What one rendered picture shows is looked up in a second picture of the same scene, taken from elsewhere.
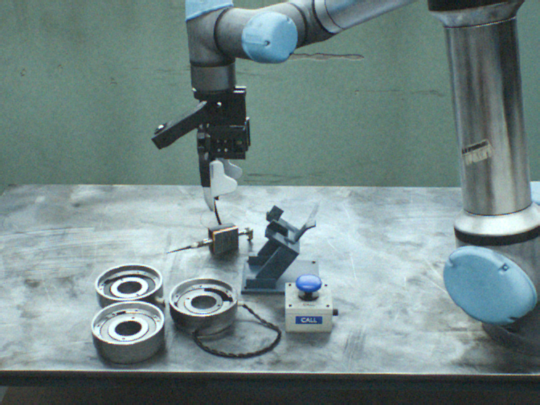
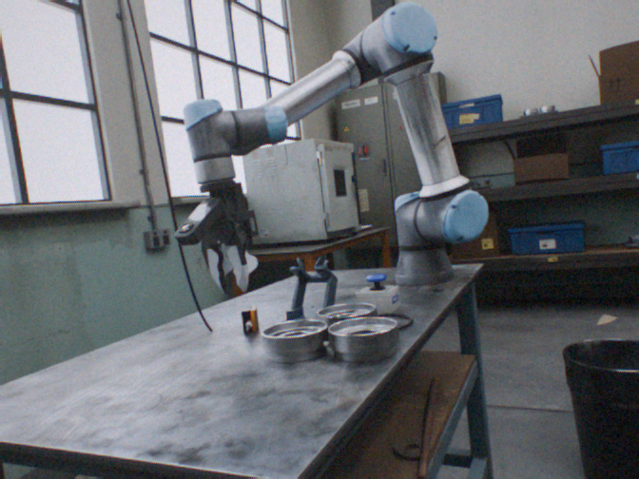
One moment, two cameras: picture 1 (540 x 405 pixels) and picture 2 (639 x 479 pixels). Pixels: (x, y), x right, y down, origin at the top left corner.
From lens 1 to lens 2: 1.23 m
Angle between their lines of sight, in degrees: 66
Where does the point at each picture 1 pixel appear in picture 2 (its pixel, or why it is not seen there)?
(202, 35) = (222, 128)
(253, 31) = (274, 114)
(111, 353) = (393, 341)
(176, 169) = not seen: outside the picture
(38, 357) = (356, 384)
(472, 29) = (427, 75)
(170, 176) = not seen: outside the picture
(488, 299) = (475, 220)
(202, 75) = (224, 163)
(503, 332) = (436, 275)
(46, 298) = (242, 386)
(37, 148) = not seen: outside the picture
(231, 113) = (238, 201)
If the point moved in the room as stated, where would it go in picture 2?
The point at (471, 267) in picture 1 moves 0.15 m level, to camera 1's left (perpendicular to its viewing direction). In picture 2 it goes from (466, 203) to (455, 206)
